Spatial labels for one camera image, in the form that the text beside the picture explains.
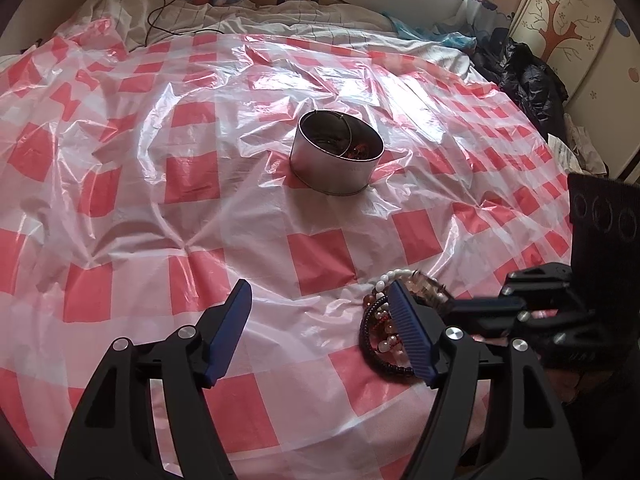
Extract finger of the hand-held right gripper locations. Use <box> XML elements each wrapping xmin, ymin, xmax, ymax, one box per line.
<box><xmin>444</xmin><ymin>296</ymin><xmax>551</xmax><ymax>348</ymax></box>
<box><xmin>501</xmin><ymin>263</ymin><xmax>576</xmax><ymax>311</ymax></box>

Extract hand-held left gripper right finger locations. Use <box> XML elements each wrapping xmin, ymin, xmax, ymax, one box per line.
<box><xmin>387</xmin><ymin>280</ymin><xmax>583</xmax><ymax>480</ymax></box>

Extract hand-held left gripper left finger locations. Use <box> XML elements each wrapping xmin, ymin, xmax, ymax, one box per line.
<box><xmin>54</xmin><ymin>279</ymin><xmax>252</xmax><ymax>480</ymax></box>

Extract amber bead bracelet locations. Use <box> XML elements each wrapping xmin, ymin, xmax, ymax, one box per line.
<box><xmin>366</xmin><ymin>294</ymin><xmax>402</xmax><ymax>343</ymax></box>

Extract pink crystal bracelet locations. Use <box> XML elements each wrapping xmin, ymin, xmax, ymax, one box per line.
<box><xmin>405</xmin><ymin>271</ymin><xmax>452</xmax><ymax>307</ymax></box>

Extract white bead bracelet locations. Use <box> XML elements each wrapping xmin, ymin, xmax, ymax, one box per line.
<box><xmin>372</xmin><ymin>269</ymin><xmax>418</xmax><ymax>302</ymax></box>

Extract round metal tin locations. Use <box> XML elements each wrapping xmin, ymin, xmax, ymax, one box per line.
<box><xmin>290</xmin><ymin>109</ymin><xmax>385</xmax><ymax>195</ymax></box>

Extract crumpled white papers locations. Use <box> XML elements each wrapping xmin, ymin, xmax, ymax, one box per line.
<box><xmin>547</xmin><ymin>115</ymin><xmax>608</xmax><ymax>178</ymax></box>

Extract red checked plastic sheet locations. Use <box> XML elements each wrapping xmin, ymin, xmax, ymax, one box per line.
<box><xmin>0</xmin><ymin>17</ymin><xmax>576</xmax><ymax>480</ymax></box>

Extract black puffer jacket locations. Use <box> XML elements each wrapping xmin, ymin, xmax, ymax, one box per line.
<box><xmin>472</xmin><ymin>27</ymin><xmax>571</xmax><ymax>146</ymax></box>

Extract tree print wardrobe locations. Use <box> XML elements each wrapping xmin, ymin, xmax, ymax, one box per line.
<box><xmin>507</xmin><ymin>0</ymin><xmax>640</xmax><ymax>176</ymax></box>

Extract blue plastic bag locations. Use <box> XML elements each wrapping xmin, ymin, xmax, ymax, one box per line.
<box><xmin>385</xmin><ymin>10</ymin><xmax>478</xmax><ymax>51</ymax></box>

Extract white striped bedsheet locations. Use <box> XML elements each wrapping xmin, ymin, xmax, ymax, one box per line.
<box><xmin>77</xmin><ymin>0</ymin><xmax>481</xmax><ymax>81</ymax></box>

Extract black cable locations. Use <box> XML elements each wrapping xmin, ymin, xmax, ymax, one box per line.
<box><xmin>145</xmin><ymin>0</ymin><xmax>226</xmax><ymax>46</ymax></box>

